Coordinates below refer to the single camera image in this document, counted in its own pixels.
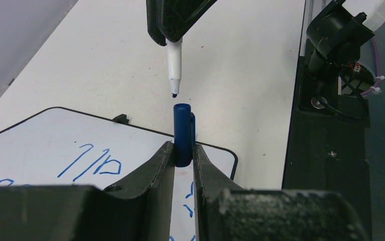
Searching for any white marker pen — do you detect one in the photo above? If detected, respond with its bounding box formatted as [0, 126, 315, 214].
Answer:
[167, 38, 183, 98]

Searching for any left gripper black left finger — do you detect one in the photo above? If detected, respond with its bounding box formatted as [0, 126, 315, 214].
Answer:
[0, 141, 175, 240]

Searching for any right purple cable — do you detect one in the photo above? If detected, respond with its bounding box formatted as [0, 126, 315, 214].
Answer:
[358, 37, 385, 98]

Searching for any black framed whiteboard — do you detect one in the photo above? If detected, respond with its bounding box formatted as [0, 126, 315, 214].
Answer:
[0, 107, 238, 240]

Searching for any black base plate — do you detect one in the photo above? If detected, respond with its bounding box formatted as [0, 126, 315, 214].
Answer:
[282, 41, 372, 232]

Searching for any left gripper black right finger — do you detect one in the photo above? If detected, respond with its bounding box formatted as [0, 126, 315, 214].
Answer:
[193, 145, 369, 240]

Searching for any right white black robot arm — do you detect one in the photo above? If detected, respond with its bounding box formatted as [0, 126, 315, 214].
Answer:
[146, 1, 385, 83]

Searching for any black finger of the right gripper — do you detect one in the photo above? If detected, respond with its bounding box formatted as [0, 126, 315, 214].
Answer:
[146, 0, 216, 46]

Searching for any blue marker cap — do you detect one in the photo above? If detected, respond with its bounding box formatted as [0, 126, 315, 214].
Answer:
[173, 103, 196, 168]

